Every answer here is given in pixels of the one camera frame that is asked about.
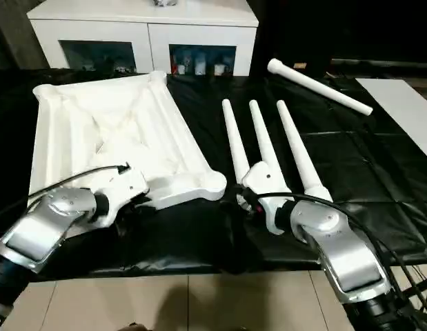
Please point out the white plastic table leg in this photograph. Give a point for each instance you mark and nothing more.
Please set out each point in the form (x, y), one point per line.
(235, 145)
(263, 138)
(299, 152)
(316, 86)

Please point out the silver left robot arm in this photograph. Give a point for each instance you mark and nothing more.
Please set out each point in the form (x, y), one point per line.
(41, 231)

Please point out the small grey object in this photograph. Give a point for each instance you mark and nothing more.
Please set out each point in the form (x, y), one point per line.
(165, 2)

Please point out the black work mat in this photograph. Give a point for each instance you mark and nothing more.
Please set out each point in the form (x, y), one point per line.
(337, 172)

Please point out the white cabinet with glass doors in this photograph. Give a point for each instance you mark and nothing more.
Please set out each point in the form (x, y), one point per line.
(144, 24)

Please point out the flat white board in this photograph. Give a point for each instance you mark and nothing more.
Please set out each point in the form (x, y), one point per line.
(403, 114)

